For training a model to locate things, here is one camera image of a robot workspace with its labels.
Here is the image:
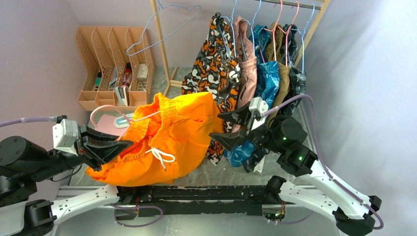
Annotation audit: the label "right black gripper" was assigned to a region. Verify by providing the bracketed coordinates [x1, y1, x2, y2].
[209, 101, 285, 154]

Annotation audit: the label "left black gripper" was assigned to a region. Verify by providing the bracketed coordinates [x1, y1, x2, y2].
[30, 122, 136, 181]

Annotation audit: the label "pink wire hanger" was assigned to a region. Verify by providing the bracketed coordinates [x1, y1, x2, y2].
[89, 105, 161, 128]

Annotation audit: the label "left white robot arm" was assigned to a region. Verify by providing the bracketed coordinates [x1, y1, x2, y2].
[0, 124, 136, 236]

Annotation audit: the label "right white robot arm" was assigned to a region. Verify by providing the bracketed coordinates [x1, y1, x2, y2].
[210, 103, 382, 236]

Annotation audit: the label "pink shorts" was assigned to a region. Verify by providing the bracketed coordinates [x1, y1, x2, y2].
[228, 15, 258, 134]

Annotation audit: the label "blue patterned shorts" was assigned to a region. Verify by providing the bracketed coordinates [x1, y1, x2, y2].
[224, 25, 276, 172]

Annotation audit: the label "brown shorts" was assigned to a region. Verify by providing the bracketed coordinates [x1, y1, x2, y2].
[265, 23, 290, 108]

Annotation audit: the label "pink clipboard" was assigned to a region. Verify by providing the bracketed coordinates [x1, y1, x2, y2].
[95, 115, 128, 136]

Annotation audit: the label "blue packaged item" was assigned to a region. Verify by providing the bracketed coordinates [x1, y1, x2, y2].
[113, 116, 129, 129]

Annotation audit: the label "wooden clothes rack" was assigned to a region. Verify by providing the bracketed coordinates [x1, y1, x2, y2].
[150, 0, 331, 104]

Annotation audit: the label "peach file organizer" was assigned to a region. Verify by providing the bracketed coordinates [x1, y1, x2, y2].
[74, 26, 155, 111]

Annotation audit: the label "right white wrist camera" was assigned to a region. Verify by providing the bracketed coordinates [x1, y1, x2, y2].
[247, 97, 268, 131]

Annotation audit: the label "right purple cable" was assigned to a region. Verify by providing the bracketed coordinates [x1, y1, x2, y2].
[260, 94, 385, 230]

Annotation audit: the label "purple cable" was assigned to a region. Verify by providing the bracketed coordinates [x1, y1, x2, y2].
[260, 94, 385, 230]
[0, 116, 60, 128]

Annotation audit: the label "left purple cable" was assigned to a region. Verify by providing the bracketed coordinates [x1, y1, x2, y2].
[0, 116, 60, 128]

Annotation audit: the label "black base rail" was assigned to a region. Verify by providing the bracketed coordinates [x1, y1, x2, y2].
[116, 185, 282, 216]

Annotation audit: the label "blue wire hanger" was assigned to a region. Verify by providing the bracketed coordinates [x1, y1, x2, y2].
[125, 0, 202, 57]

